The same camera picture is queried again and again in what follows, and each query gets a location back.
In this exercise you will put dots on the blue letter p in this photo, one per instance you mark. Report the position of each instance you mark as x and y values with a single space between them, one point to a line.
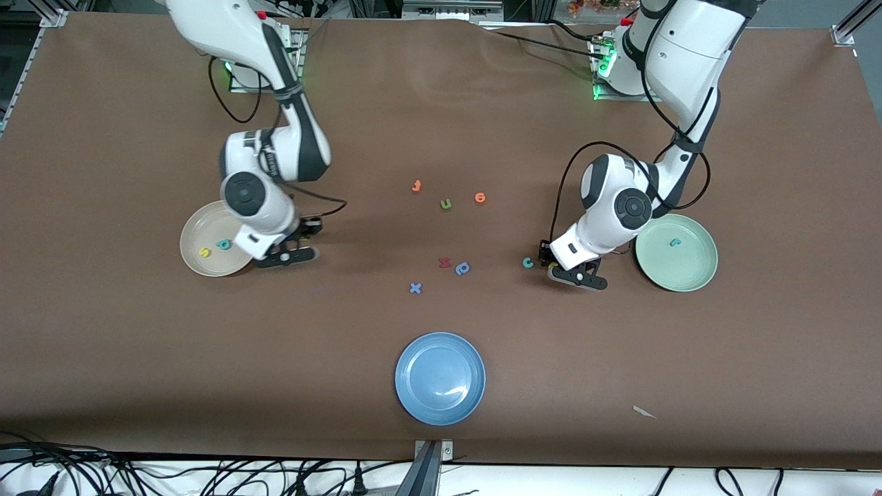
458 271

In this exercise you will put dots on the white paper scrap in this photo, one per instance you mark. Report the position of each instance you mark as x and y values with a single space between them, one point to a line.
644 412

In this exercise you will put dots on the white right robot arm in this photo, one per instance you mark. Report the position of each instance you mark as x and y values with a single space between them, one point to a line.
234 27

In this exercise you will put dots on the beige plate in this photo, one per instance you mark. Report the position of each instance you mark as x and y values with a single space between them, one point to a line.
200 231

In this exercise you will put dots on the orange flower bunch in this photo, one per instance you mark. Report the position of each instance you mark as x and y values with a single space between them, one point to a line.
592 5

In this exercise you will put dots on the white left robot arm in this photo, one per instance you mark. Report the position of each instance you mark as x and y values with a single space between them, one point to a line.
689 55

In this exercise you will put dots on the teal letter p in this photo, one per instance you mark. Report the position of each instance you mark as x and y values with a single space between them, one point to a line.
224 247

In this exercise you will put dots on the green plate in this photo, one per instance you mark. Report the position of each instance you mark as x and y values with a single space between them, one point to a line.
682 269

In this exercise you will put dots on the grey metal camera bracket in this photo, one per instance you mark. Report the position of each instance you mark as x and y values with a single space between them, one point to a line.
427 472

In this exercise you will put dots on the grey metal frame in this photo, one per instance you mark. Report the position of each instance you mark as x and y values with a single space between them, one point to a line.
451 10

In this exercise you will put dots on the blue plate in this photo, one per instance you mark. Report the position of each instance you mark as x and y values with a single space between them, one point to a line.
439 378

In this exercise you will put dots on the aluminium frame rail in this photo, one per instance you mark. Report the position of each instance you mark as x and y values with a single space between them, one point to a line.
844 34
24 65

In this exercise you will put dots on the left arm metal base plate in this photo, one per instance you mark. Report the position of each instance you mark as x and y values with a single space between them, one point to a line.
627 98

